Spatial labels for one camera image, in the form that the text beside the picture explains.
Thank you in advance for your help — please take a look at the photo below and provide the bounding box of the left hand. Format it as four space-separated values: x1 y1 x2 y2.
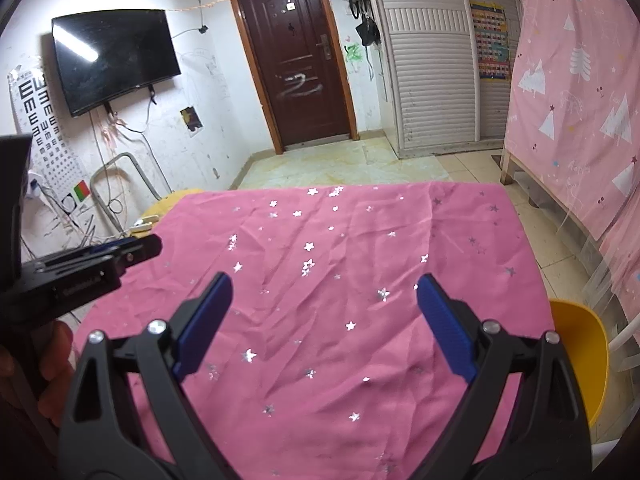
0 321 74 427

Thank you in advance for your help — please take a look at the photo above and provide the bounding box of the white charger on chair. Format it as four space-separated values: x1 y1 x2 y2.
129 214 160 234

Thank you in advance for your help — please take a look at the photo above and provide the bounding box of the yellow wooden chair seat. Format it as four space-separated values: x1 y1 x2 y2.
140 188 202 219

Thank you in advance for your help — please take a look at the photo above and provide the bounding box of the white rack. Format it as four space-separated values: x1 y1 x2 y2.
608 314 639 372

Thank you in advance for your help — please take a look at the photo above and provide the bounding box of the eye test chart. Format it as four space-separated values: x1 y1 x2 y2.
8 58 90 214

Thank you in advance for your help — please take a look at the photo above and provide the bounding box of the pink tree bedsheet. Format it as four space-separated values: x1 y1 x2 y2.
506 0 639 318

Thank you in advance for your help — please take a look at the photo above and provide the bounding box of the dark brown door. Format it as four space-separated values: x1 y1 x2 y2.
230 0 359 154

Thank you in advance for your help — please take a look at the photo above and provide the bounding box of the white louvered wardrobe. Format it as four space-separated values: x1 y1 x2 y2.
373 0 521 158

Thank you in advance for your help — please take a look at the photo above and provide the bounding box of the black hanging bag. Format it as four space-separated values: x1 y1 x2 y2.
347 0 381 48

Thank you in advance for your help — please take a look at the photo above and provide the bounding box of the grey metal chair frame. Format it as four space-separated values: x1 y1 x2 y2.
89 152 163 235

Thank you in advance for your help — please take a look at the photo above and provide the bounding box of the wooden bed frame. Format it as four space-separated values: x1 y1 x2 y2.
499 148 600 248

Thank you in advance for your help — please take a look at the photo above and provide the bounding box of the dark wall sticker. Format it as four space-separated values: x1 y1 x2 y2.
180 106 203 134

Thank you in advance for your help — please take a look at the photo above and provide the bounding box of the black wall television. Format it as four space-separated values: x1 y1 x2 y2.
51 9 181 117

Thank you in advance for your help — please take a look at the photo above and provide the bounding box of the colourful wall chart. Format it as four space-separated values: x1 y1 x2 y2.
470 2 511 80

